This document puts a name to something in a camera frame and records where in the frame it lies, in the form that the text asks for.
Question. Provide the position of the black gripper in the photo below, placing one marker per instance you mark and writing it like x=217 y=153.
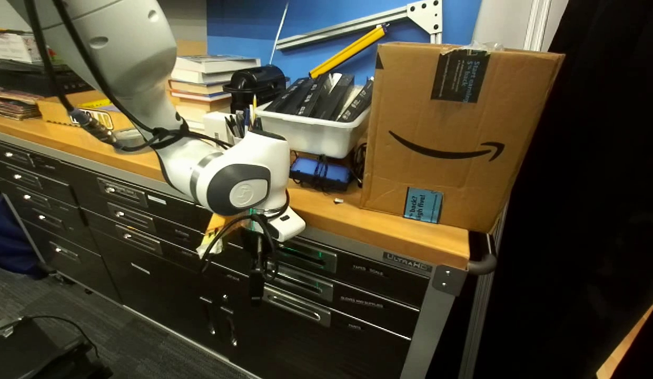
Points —
x=258 y=255

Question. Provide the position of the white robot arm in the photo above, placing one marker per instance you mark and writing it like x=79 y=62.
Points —
x=123 y=42

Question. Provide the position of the black drawer cabinet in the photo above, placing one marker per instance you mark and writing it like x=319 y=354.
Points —
x=354 y=307

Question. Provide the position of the dark blue plastic case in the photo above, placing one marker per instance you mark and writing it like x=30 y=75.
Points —
x=305 y=172
x=336 y=175

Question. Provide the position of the white plastic bin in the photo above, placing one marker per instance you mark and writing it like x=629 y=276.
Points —
x=305 y=133

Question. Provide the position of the grey metal bench leg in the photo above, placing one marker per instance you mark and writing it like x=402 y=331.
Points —
x=429 y=328

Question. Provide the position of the black flat device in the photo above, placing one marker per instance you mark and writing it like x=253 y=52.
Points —
x=296 y=96
x=334 y=96
x=360 y=97

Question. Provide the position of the stack of books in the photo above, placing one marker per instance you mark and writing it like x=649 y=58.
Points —
x=197 y=88

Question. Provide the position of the white book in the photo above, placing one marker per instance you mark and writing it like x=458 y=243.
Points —
x=214 y=65

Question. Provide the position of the black bag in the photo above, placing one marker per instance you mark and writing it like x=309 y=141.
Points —
x=33 y=350

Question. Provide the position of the yellow bar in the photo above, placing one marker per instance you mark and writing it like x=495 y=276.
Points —
x=349 y=52

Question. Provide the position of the dark blue chair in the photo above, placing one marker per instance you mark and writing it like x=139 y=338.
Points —
x=6 y=238

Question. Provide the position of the brown cardboard shipping box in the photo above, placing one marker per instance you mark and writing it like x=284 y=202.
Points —
x=444 y=112

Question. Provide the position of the black curtain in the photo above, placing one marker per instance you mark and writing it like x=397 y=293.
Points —
x=587 y=212

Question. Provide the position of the stack of papers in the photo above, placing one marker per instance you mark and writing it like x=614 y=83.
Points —
x=12 y=45

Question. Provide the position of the black camera device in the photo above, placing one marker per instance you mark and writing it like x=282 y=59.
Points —
x=260 y=80

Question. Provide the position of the blue wall board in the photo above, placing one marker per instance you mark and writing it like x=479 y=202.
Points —
x=242 y=28

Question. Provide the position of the perforated silver metal rail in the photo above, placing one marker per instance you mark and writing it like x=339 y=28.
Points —
x=370 y=22

